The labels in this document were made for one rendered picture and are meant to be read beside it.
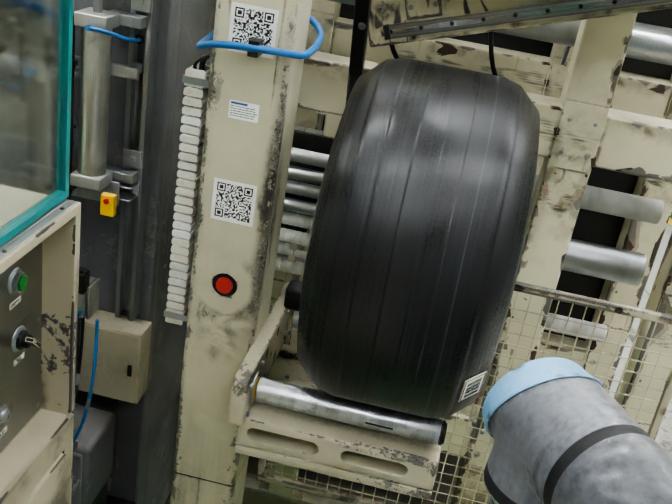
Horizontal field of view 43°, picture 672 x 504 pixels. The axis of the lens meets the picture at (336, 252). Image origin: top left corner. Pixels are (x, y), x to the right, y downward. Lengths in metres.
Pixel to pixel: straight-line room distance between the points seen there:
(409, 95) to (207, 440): 0.79
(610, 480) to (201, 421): 1.06
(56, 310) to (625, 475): 0.89
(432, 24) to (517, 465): 1.06
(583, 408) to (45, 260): 0.83
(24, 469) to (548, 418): 0.82
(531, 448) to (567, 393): 0.06
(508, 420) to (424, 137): 0.53
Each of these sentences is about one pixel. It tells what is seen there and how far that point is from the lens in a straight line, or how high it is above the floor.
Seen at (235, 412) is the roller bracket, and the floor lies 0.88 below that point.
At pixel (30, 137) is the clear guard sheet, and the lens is 1.18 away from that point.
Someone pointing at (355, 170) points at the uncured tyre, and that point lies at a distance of 1.24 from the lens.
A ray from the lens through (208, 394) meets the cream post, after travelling 1.65.
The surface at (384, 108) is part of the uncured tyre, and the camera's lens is 1.29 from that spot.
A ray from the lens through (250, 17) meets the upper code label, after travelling 1.37.
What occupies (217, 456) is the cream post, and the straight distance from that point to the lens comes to 1.73.
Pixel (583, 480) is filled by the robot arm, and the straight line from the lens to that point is 0.78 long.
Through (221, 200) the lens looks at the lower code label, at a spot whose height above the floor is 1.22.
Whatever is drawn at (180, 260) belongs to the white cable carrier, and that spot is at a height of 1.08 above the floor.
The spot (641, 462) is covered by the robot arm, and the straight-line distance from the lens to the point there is 0.78.
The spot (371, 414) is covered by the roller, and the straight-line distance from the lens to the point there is 1.51.
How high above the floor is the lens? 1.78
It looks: 25 degrees down
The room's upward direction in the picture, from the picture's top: 10 degrees clockwise
